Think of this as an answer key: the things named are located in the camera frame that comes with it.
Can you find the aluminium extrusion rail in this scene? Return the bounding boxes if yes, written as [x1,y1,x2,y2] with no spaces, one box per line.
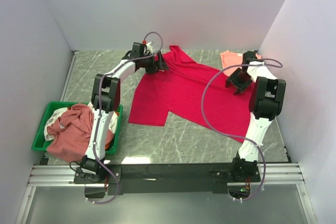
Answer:
[27,163,305,187]

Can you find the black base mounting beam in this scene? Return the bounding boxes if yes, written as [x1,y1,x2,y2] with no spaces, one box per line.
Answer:
[73,162,263,199]

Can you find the folded salmon pink t shirt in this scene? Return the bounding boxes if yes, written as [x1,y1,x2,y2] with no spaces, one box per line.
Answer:
[220,50,261,77]

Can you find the white crumpled shirt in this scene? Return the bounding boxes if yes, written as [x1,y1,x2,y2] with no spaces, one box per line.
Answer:
[43,108,122,142]

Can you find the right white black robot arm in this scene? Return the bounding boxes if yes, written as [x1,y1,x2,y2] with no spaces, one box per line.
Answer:
[225,51,286,182]

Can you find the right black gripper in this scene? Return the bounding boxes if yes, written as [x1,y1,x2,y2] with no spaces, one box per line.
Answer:
[225,68,253,95]

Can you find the green plastic laundry basket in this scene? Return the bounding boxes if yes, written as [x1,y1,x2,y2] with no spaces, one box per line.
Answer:
[32,101,123,154]

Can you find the orange garment in basket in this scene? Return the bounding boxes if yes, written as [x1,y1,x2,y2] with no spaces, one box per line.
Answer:
[104,143,111,151]

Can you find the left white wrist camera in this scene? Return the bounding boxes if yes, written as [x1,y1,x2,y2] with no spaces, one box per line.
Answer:
[142,40,154,54]

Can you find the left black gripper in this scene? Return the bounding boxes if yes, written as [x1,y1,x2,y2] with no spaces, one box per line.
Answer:
[140,51,169,75]

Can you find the magenta red t shirt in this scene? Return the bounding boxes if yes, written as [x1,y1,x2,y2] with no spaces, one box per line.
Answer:
[129,46,253,142]

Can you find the dusty pink crumpled shirt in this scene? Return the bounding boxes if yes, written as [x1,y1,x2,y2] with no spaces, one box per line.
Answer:
[46,103,115,163]

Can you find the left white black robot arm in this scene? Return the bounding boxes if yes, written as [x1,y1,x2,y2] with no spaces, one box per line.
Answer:
[80,41,169,183]

